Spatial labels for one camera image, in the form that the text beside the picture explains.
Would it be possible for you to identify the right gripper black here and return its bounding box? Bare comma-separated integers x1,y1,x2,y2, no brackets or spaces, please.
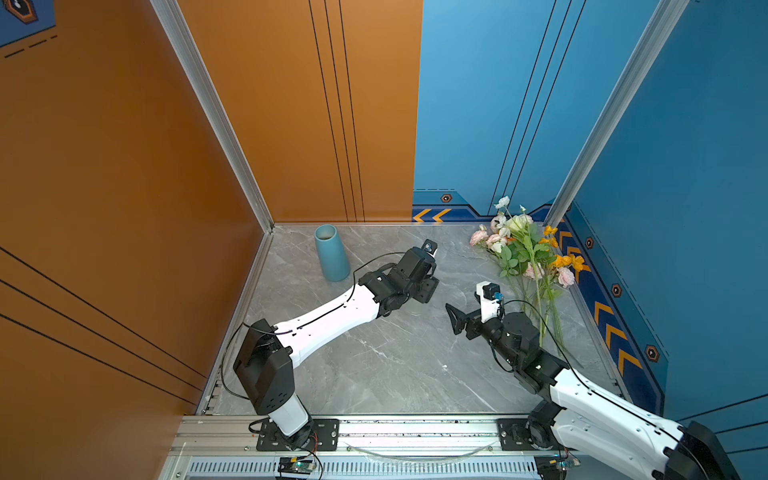
445,303,522,368

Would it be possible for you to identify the cream rose with leaves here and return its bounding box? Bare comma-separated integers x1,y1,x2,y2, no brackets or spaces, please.
499,212,586,354

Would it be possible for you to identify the pink rose spray with leaves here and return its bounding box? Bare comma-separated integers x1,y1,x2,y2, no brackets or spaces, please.
469,218,531,300

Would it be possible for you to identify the white poppy fuzzy green stem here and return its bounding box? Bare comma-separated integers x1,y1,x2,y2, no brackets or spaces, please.
491,197,543,316

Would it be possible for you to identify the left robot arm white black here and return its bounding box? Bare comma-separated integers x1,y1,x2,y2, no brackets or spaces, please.
232,239,439,447

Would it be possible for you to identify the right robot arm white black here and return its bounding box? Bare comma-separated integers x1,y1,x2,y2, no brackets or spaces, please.
446,305,739,479

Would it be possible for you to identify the teal ceramic vase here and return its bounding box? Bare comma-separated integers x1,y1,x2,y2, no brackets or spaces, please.
314,224,350,282

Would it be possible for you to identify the pink peony flower stem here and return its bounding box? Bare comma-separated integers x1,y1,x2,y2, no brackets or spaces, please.
524,263,575,353

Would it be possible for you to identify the orange flower stem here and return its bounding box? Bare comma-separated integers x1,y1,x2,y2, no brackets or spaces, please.
539,224,592,319

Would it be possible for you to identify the green circuit board right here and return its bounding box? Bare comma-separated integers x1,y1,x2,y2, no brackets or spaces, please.
534,451,582,480

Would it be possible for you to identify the green circuit board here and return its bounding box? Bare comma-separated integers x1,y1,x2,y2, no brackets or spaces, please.
277,456,317,478
534,451,582,480

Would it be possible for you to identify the green circuit board left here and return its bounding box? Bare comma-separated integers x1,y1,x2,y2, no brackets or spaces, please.
277,456,317,478

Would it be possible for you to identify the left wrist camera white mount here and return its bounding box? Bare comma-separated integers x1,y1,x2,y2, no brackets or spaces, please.
422,239,438,257

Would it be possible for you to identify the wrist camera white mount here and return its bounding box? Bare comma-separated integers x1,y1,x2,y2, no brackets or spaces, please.
475,281,504,323
422,239,438,257

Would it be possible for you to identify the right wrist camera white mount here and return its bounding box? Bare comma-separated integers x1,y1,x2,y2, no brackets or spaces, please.
475,281,504,323

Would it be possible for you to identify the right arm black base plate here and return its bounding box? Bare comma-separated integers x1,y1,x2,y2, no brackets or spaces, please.
496,418,558,451

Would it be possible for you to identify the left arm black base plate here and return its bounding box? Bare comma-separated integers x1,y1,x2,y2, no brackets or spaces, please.
256,418,340,453

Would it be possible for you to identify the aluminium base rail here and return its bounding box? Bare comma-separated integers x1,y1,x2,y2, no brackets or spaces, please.
160,414,629,479

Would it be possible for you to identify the aluminium corner post right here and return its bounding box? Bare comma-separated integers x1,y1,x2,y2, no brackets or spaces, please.
544,0,689,227

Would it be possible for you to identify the aluminium corner post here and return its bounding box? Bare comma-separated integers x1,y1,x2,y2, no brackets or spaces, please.
150,0,274,234
544,0,689,227

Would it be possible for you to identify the aluminium corner post left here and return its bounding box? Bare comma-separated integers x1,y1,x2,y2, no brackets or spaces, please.
150,0,274,234

